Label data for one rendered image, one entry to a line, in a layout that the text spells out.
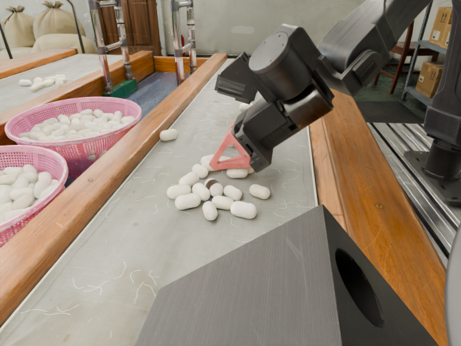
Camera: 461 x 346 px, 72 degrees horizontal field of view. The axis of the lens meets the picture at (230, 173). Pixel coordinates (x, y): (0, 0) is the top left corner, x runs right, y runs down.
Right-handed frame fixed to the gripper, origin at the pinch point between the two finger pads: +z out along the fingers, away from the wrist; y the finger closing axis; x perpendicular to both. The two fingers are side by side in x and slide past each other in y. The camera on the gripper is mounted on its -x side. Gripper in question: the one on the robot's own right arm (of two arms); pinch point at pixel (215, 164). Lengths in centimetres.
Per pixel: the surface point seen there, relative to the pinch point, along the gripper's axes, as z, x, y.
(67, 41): 163, -111, -244
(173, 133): 8.8, -6.9, -11.6
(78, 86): 36, -31, -36
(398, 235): -18.9, 15.4, 13.3
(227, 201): -2.5, 2.8, 9.1
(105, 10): 193, -157, -416
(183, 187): 2.6, -1.8, 7.3
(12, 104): 48, -37, -26
